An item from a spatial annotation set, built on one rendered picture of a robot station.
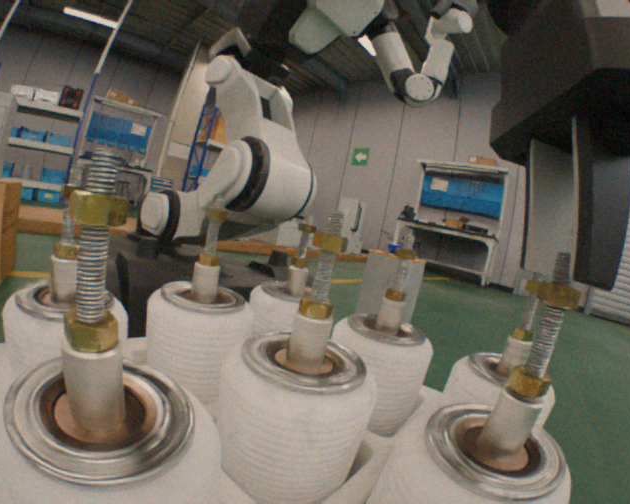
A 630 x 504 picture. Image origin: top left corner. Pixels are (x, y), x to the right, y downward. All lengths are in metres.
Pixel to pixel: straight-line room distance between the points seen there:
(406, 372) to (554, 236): 0.16
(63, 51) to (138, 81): 2.41
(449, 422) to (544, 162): 0.13
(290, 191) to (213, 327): 0.36
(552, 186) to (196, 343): 0.24
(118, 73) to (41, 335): 8.83
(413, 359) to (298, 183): 0.39
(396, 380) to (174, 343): 0.17
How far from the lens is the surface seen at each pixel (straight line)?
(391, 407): 0.27
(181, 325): 0.22
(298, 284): 0.33
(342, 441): 0.17
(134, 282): 0.53
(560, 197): 0.15
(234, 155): 0.51
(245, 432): 0.17
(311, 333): 0.16
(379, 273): 0.43
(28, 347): 0.20
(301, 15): 0.69
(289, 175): 0.53
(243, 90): 0.65
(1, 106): 2.23
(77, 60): 8.97
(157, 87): 9.12
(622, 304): 5.40
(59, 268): 0.21
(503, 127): 0.16
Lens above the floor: 0.33
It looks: 5 degrees down
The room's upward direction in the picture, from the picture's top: 12 degrees clockwise
